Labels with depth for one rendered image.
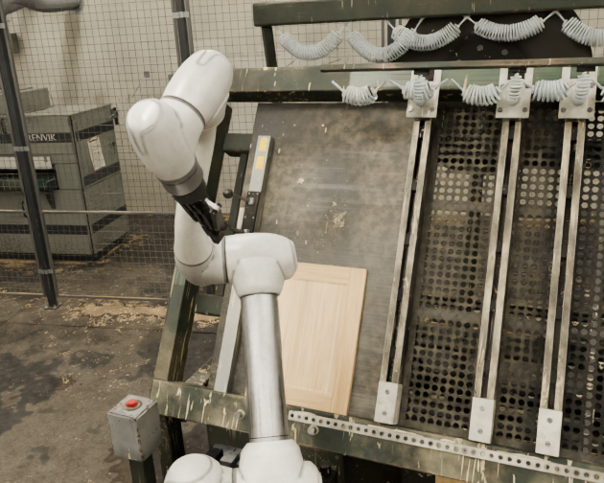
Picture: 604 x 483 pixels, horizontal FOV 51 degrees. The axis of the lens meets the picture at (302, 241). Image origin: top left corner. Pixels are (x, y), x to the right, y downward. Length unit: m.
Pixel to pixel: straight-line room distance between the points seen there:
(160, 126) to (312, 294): 1.15
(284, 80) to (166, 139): 1.24
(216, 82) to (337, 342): 1.12
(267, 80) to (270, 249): 0.91
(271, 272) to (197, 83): 0.60
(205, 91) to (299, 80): 1.11
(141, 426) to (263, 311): 0.72
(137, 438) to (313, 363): 0.63
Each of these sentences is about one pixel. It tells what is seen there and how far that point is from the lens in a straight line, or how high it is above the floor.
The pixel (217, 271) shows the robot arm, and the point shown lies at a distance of 1.69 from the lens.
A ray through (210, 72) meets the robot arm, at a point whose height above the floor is 2.02.
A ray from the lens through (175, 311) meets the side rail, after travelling 2.38.
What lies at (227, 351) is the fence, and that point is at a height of 1.02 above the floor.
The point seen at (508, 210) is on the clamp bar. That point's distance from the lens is 2.06.
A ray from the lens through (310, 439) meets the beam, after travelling 2.14.
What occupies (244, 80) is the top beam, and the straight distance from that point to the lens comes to 2.46.
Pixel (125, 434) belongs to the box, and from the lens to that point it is 2.24.
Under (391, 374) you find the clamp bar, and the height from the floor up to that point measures 1.03.
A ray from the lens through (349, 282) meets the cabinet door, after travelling 2.15.
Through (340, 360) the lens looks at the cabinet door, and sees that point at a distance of 2.13.
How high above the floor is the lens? 2.10
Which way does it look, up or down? 19 degrees down
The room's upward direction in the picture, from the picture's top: 3 degrees counter-clockwise
